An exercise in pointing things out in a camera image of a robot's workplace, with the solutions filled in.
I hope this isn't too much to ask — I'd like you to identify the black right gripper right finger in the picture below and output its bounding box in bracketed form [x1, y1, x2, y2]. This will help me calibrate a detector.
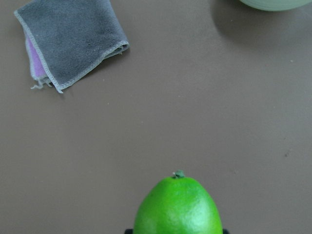
[222, 229, 230, 234]

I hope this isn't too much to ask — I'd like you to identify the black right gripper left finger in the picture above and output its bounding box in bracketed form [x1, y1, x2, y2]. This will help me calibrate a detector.
[124, 229, 133, 234]

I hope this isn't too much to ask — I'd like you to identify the green lime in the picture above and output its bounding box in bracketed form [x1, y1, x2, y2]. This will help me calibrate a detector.
[133, 170, 223, 234]

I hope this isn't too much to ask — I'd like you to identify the purple folded cloth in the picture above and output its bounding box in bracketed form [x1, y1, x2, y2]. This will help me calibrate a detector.
[25, 33, 52, 89]

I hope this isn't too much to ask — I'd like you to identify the grey folded cloth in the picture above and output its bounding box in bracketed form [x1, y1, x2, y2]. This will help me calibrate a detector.
[14, 0, 129, 93]

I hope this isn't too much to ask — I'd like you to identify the mint green bowl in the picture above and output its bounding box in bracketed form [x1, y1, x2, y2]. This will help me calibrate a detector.
[240, 0, 312, 11]

